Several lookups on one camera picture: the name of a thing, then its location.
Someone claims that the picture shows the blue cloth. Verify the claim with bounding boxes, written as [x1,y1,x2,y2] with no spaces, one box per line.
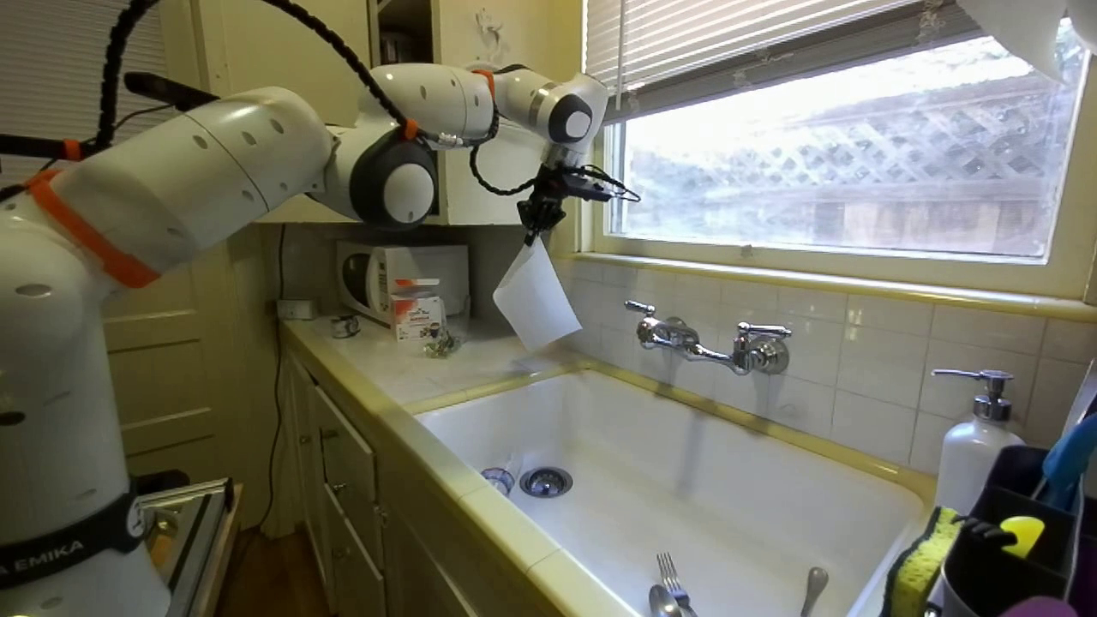
[1035,406,1097,515]

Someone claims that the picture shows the white pump soap bottle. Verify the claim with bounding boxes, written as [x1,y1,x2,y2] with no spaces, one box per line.
[924,362,1027,515]

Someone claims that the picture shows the chrome wall faucet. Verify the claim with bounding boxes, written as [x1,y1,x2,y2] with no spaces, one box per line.
[622,299,794,379]

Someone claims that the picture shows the yellow scrubber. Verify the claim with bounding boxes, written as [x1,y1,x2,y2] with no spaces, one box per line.
[993,511,1049,561]

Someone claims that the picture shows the purple cup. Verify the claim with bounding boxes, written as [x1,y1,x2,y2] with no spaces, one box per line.
[993,588,1084,617]

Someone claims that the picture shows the metal dish rack caddy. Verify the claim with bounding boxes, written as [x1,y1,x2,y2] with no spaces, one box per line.
[923,441,1097,617]

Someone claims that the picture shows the white window blind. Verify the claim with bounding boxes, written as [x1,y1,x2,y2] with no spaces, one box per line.
[579,0,978,126]

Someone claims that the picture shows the metal spoon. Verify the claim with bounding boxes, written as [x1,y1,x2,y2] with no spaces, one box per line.
[794,561,834,617]

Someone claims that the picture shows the small crumpled shiny object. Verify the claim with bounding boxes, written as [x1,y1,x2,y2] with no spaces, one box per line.
[419,323,463,361]

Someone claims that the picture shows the round sink stopper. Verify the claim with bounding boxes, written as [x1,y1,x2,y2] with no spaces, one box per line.
[475,462,521,498]

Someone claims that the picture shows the black braided cable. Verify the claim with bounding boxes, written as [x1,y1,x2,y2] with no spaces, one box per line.
[94,0,646,210]

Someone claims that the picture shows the cream base cabinets with drawers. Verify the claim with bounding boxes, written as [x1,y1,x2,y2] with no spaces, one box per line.
[278,340,552,617]

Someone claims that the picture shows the metal sink drain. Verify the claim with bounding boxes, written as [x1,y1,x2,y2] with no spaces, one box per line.
[518,462,577,502]

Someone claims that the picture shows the black power cord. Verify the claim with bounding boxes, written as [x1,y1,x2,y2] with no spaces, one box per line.
[257,222,290,534]

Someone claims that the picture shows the cream cabinet with open shelf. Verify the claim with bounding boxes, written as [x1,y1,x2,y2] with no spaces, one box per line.
[192,0,586,229]

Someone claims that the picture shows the white ceramic sink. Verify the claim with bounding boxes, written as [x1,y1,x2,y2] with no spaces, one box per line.
[416,366,937,617]

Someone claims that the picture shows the window with white frame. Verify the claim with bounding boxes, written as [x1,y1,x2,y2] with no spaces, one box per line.
[584,18,1097,302]

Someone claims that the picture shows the yellow green sponge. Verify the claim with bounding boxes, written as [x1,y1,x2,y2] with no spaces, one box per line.
[880,502,966,617]

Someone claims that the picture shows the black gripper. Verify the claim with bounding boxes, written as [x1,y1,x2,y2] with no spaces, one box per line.
[518,162,594,245]

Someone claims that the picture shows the black stereo camera on mount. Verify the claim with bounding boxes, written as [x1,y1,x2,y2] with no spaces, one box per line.
[0,69,222,164]

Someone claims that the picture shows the silver framed cart top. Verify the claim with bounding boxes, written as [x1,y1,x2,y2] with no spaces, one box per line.
[127,474,245,617]

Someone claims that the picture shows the white electric kettle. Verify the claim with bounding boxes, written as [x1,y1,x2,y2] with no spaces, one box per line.
[333,240,472,324]

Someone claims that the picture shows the red and white carton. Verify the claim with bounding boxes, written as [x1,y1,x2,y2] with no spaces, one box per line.
[387,273,449,345]

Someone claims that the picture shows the cream panelled door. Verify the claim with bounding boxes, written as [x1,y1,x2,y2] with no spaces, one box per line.
[99,225,285,540]

